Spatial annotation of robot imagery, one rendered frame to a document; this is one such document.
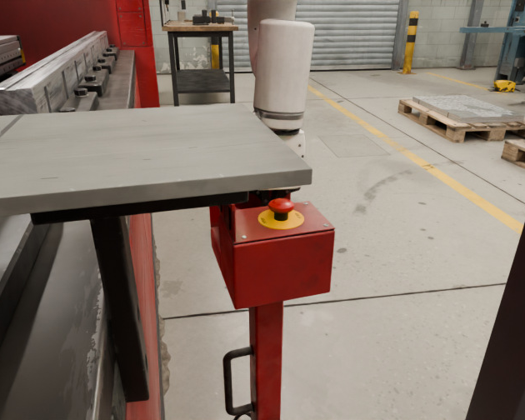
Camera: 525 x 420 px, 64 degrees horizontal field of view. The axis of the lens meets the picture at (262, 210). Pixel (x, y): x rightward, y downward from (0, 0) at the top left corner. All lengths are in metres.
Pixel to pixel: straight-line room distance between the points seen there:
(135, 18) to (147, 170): 2.22
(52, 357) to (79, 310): 0.05
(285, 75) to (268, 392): 0.61
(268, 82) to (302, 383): 1.03
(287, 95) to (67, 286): 0.43
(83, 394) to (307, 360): 1.28
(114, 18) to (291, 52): 1.85
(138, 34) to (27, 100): 1.73
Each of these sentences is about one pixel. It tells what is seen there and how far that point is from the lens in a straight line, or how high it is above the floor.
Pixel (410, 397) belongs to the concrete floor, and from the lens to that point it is 1.49.
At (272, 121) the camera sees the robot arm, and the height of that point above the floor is 0.92.
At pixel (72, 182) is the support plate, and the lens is 0.23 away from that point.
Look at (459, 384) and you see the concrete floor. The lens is 1.58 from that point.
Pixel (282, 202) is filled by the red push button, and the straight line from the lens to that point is 0.65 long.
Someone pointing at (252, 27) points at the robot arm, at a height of 1.05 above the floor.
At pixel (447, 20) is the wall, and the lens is 9.18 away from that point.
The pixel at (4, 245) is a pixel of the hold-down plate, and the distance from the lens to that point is 0.40.
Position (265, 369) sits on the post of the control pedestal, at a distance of 0.88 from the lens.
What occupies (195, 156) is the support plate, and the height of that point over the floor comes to 1.00.
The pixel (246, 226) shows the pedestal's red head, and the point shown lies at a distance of 0.64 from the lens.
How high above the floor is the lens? 1.08
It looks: 26 degrees down
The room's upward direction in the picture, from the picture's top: straight up
